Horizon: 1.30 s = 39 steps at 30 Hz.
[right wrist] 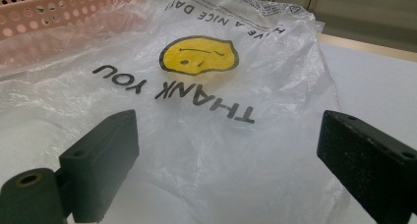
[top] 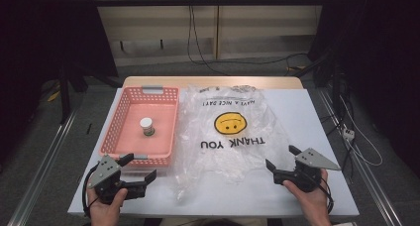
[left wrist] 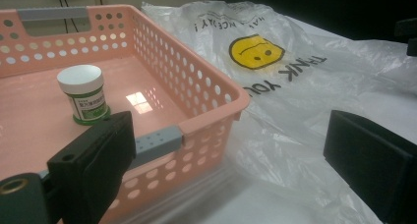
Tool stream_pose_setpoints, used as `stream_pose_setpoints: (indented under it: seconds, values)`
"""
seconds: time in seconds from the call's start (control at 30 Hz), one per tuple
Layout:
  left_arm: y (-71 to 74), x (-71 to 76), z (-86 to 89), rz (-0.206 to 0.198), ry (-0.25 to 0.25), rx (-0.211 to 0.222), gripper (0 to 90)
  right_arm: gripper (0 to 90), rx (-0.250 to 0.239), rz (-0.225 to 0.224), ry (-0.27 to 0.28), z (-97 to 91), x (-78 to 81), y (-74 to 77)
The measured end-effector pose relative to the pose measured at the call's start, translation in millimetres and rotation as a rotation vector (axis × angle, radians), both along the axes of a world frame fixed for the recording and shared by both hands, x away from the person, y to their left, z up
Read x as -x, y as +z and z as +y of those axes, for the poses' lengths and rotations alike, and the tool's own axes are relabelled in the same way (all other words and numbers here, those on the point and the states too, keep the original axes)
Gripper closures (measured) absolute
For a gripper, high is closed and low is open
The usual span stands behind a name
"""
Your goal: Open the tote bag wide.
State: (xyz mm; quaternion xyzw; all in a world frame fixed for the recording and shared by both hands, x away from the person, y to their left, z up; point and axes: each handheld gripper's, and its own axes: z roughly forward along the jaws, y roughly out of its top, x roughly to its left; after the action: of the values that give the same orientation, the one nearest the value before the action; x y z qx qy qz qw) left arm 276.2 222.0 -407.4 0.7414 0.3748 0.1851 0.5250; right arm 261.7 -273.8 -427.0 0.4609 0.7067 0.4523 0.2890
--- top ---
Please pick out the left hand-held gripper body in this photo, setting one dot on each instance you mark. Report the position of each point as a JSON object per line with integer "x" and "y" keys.
{"x": 105, "y": 173}

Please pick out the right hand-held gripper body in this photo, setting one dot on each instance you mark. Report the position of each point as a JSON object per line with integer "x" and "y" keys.
{"x": 308, "y": 173}

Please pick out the small bottle with white cap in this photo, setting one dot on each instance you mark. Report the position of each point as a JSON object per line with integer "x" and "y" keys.
{"x": 146, "y": 123}

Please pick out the clear plastic bag yellow smiley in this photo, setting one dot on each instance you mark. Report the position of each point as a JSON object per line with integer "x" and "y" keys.
{"x": 231, "y": 160}

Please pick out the pink plastic basket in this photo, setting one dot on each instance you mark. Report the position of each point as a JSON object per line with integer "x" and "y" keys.
{"x": 161, "y": 113}

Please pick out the person's right hand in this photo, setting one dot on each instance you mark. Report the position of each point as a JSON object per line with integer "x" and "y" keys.
{"x": 315, "y": 206}

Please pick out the person's left hand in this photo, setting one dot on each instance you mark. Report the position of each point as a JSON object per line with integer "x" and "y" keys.
{"x": 105, "y": 214}

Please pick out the small black floor item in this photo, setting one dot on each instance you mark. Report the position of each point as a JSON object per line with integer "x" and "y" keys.
{"x": 88, "y": 128}

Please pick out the white table board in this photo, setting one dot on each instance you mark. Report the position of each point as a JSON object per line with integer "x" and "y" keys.
{"x": 231, "y": 201}

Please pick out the white power strip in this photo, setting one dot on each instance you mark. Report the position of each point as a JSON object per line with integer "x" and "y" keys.
{"x": 349, "y": 134}

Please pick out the black metal stand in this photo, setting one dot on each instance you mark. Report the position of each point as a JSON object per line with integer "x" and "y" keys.
{"x": 65, "y": 97}

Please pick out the yellow floor tape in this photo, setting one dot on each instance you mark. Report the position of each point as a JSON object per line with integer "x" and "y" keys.
{"x": 54, "y": 95}

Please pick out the black curtain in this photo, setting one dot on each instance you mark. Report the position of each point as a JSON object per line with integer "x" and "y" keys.
{"x": 49, "y": 31}
{"x": 379, "y": 54}

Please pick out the black horizontal bar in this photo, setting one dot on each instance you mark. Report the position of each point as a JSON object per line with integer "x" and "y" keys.
{"x": 231, "y": 1}

